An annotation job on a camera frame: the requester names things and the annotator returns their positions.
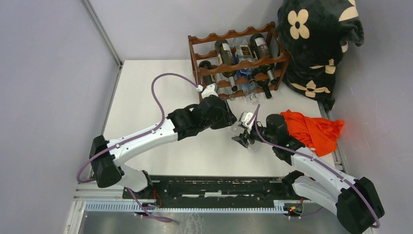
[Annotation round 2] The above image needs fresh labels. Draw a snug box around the blue square bottle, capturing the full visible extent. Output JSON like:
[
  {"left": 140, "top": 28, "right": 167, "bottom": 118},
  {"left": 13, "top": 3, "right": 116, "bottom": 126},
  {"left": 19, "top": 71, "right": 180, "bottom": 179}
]
[{"left": 234, "top": 52, "right": 258, "bottom": 103}]

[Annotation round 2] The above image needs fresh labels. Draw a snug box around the small clear glass bottle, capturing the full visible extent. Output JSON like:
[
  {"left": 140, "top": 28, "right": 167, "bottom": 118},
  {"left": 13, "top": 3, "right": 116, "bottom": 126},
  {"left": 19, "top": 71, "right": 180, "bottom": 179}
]
[{"left": 215, "top": 73, "right": 235, "bottom": 101}]

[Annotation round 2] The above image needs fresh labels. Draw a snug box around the green wine bottle front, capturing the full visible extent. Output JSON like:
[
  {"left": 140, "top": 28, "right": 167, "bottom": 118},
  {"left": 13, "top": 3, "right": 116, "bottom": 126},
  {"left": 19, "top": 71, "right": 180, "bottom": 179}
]
[{"left": 198, "top": 60, "right": 215, "bottom": 85}]

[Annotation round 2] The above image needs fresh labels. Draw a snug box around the green wine bottle white label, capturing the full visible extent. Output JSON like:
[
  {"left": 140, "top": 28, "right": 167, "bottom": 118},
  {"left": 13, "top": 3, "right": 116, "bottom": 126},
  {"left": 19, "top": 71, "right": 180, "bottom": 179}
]
[{"left": 252, "top": 67, "right": 272, "bottom": 99}]

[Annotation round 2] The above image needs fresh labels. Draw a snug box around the clear bottle black cap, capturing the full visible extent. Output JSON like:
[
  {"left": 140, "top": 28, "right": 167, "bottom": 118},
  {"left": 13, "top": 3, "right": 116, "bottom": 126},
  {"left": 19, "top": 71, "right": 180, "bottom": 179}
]
[{"left": 232, "top": 37, "right": 257, "bottom": 86}]

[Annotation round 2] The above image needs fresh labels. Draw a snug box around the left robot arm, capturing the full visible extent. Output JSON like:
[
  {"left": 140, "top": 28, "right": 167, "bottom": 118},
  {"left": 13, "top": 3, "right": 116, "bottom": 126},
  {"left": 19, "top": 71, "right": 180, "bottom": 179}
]
[{"left": 90, "top": 96, "right": 237, "bottom": 199}]

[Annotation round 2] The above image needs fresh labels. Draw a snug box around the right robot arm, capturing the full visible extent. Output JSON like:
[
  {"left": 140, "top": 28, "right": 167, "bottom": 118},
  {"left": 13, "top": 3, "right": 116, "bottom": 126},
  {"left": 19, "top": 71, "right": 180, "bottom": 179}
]
[{"left": 229, "top": 112, "right": 385, "bottom": 234}]

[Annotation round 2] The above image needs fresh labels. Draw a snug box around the brown wooden wine rack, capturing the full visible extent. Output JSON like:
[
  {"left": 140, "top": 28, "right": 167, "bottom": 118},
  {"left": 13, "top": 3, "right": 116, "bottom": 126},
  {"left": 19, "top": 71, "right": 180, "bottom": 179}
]
[{"left": 188, "top": 21, "right": 291, "bottom": 91}]

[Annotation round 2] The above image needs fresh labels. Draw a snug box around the orange cloth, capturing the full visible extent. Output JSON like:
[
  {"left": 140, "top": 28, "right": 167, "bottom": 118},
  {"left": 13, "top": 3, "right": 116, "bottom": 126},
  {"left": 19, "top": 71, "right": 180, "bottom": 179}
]
[{"left": 281, "top": 110, "right": 344, "bottom": 157}]

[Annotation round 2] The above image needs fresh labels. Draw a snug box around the black floral blanket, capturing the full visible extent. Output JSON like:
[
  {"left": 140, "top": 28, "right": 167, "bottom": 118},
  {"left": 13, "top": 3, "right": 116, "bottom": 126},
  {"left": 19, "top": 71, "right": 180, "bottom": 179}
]
[{"left": 276, "top": 0, "right": 364, "bottom": 111}]

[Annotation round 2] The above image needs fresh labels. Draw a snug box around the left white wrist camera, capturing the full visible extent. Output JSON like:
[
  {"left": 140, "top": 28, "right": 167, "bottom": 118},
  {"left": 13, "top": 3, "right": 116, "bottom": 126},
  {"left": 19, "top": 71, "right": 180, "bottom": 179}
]
[{"left": 196, "top": 83, "right": 219, "bottom": 101}]

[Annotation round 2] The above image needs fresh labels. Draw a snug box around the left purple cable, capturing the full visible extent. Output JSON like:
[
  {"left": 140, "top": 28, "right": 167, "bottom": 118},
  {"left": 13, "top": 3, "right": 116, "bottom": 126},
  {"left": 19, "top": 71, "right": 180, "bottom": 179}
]
[{"left": 76, "top": 73, "right": 202, "bottom": 223}]

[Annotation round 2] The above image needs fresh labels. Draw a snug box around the black mounting rail base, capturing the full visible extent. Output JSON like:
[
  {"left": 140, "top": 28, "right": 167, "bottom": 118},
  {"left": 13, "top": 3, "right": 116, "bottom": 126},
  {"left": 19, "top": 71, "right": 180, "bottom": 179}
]
[{"left": 92, "top": 174, "right": 314, "bottom": 214}]

